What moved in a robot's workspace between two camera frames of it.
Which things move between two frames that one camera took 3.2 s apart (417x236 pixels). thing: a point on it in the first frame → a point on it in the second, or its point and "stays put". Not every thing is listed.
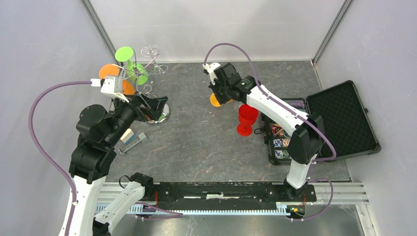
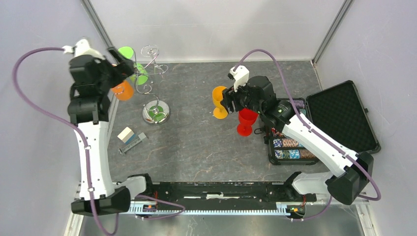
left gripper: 146,112 → 126,66
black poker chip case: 341,108 stays put
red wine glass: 247,115 stays put
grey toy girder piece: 141,136 stays put
